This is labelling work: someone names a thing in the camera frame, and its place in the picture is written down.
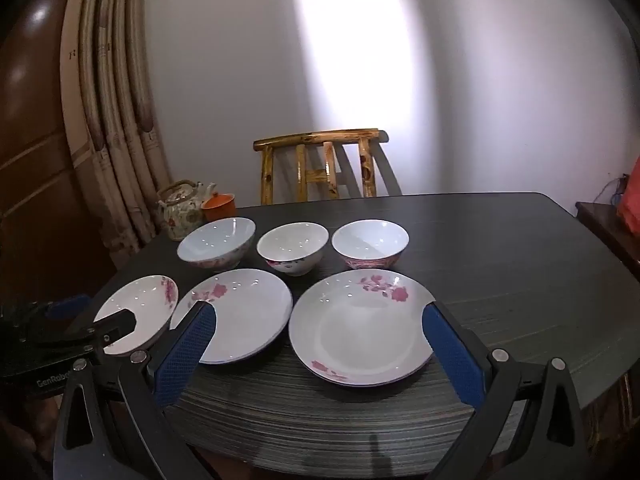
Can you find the floral ceramic teapot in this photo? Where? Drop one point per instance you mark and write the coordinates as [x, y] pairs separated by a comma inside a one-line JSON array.
[[180, 215]]

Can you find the medium white floral plate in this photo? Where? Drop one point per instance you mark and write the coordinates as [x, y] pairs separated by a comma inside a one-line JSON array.
[[250, 310]]

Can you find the small white floral plate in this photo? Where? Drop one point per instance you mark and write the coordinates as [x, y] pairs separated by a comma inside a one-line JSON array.
[[145, 305]]

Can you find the red bag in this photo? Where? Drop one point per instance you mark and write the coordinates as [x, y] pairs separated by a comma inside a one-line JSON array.
[[631, 200]]

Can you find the pink patterned bowl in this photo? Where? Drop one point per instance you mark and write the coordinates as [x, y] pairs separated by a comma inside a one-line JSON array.
[[370, 240]]

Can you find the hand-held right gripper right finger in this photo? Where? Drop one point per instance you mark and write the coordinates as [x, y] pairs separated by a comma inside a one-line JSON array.
[[452, 355]]

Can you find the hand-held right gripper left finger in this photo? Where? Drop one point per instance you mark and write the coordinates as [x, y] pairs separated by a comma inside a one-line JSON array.
[[187, 355]]

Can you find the brown wooden door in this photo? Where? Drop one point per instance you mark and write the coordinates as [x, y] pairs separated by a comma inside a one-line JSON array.
[[35, 160]]

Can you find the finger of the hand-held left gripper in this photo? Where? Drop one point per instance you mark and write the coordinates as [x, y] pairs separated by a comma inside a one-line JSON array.
[[67, 307], [112, 324]]

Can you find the beige curtain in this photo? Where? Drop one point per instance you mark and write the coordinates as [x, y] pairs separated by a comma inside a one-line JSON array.
[[115, 135]]

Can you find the wooden chair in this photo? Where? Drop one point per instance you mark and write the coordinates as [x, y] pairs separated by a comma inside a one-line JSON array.
[[310, 139]]

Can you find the small white floral bowl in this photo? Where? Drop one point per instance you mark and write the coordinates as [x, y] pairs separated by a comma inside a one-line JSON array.
[[292, 247]]

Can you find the large pale blue bowl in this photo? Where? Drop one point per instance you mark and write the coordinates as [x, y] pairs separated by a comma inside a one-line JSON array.
[[215, 240]]

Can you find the large white floral plate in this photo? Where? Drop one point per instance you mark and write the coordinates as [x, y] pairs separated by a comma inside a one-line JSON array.
[[360, 335]]

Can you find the dark wooden side cabinet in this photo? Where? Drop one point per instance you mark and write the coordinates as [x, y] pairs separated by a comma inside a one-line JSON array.
[[607, 230]]

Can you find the orange cup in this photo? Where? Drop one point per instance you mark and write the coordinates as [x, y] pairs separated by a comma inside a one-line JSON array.
[[219, 206]]

